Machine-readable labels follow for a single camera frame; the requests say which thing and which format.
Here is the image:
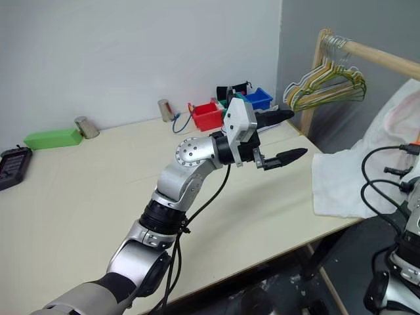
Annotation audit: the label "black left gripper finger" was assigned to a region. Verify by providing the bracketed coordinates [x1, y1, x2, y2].
[254, 110, 295, 130]
[262, 148, 308, 172]

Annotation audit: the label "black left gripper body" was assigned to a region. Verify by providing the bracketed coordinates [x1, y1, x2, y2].
[236, 130, 267, 171]

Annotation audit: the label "white shorts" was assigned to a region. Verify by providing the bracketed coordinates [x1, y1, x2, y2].
[310, 77, 420, 220]

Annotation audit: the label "blue plastic bin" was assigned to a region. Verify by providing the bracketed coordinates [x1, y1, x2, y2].
[243, 87, 274, 112]

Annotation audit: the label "red plastic bin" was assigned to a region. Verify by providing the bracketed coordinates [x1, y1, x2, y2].
[187, 101, 224, 133]

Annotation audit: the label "green plastic bin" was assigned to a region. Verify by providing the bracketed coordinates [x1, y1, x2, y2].
[215, 96, 231, 116]

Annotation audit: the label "metal cup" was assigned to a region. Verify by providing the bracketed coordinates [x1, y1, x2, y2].
[73, 115, 100, 140]
[157, 98, 177, 123]

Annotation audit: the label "black table leg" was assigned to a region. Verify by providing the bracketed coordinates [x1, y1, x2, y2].
[300, 213, 362, 285]

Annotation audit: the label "wooden clothes rack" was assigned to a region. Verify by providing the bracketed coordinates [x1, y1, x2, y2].
[299, 27, 420, 315]

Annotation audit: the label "green plastic box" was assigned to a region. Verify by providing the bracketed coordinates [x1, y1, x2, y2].
[23, 128, 83, 152]

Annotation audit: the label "black handheld device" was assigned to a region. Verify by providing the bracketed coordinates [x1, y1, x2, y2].
[0, 145, 34, 192]

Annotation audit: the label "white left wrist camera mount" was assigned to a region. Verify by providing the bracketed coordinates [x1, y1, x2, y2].
[222, 96, 257, 165]

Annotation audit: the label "white wire hanger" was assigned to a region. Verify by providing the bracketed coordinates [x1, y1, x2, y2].
[283, 35, 361, 106]

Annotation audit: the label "black drawstring pouch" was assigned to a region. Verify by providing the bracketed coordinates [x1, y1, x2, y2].
[216, 81, 253, 100]

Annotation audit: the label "yellow wire hanger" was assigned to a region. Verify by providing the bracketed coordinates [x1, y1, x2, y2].
[287, 37, 365, 109]

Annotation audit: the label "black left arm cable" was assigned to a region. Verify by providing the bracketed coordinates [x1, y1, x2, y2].
[159, 162, 232, 315]

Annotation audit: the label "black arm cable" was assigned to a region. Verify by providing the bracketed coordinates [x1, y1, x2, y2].
[159, 162, 232, 315]
[360, 143, 420, 239]

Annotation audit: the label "blue cable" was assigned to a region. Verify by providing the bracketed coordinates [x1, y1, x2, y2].
[172, 110, 195, 134]

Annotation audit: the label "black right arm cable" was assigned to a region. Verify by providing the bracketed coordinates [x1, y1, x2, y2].
[360, 143, 420, 239]

